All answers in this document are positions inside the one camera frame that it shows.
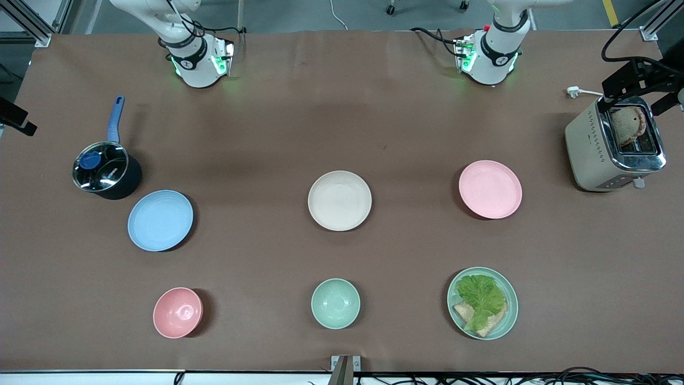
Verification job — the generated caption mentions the beige metal toaster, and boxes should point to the beige metal toaster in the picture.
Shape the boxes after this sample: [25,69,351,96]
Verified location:
[565,95,667,193]

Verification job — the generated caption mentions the pink plate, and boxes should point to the pink plate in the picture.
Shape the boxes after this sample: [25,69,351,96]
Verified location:
[458,160,523,220]

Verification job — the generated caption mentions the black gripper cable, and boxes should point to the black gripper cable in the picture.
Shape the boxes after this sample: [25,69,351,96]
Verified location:
[601,0,666,64]

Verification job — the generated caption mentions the green bowl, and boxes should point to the green bowl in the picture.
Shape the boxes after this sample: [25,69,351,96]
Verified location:
[311,278,361,330]

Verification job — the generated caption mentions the green lettuce leaf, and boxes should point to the green lettuce leaf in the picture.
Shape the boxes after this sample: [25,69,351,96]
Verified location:
[455,274,507,332]

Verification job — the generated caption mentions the pink bowl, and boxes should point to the pink bowl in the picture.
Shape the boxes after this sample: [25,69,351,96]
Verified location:
[153,287,204,339]

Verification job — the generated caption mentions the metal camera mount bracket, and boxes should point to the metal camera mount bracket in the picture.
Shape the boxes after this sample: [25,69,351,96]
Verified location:
[330,355,362,385]

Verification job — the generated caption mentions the light blue plate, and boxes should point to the light blue plate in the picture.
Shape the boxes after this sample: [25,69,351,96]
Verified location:
[127,190,194,252]

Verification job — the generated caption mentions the brown bread slice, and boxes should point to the brown bread slice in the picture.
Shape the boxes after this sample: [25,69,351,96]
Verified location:
[453,301,509,338]

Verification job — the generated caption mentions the beige plate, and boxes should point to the beige plate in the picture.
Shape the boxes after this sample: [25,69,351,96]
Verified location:
[308,171,372,232]

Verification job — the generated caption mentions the white floor cable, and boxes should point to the white floor cable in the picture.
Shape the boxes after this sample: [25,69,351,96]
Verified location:
[328,0,349,31]

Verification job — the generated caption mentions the aluminium frame profile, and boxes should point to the aluminium frame profile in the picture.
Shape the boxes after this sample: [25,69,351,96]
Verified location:
[637,0,684,42]
[0,0,54,48]

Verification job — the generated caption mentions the toasted bread slice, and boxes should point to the toasted bread slice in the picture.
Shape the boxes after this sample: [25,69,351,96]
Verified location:
[611,106,648,147]

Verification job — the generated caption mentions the glass lid with blue knob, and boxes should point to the glass lid with blue knob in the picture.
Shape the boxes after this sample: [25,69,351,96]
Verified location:
[73,141,130,192]

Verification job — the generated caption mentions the dark blue saucepan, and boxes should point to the dark blue saucepan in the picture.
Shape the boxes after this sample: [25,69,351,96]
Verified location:
[72,95,143,201]

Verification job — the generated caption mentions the green plate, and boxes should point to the green plate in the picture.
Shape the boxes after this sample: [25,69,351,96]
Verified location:
[447,266,519,341]

